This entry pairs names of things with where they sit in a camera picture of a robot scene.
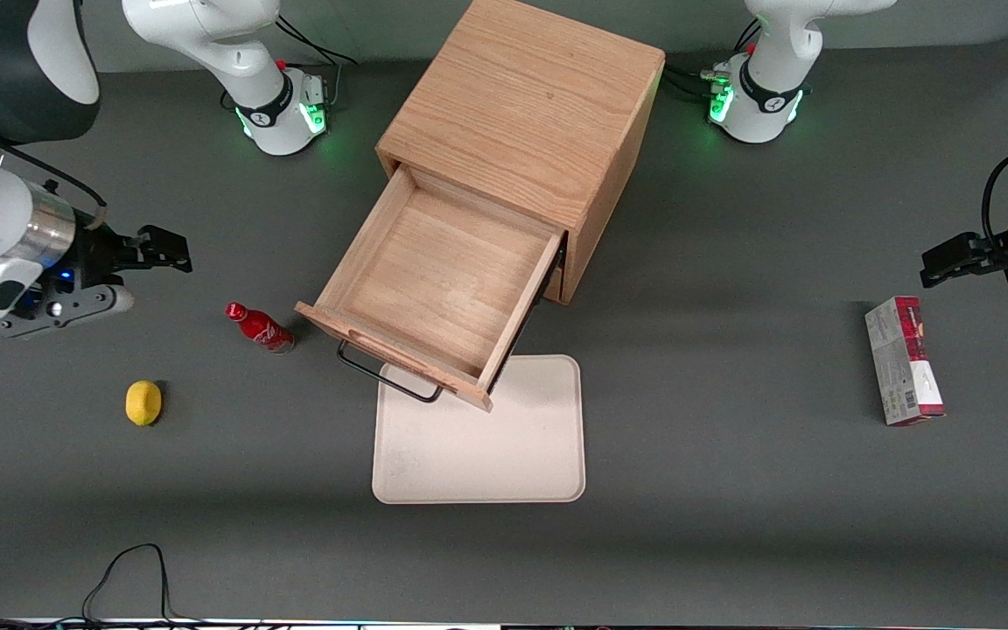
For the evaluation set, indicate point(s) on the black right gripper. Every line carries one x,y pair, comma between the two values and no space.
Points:
93,254

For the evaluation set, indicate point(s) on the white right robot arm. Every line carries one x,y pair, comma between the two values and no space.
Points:
241,44

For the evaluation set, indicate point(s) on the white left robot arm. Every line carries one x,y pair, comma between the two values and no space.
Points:
775,79

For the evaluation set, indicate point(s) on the wooden drawer cabinet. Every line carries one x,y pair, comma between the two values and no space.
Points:
521,87

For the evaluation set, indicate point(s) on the wooden drawer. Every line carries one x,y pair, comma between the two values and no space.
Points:
558,290

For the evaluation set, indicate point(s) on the grey and red carton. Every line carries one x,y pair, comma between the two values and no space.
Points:
902,367

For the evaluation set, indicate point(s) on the red soda bottle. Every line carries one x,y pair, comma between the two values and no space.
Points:
261,330

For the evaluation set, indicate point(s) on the yellow lemon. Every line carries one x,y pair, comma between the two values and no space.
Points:
143,402

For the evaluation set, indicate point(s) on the cream plastic tray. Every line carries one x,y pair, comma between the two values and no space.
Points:
504,455

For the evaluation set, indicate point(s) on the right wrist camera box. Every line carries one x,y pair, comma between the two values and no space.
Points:
66,311

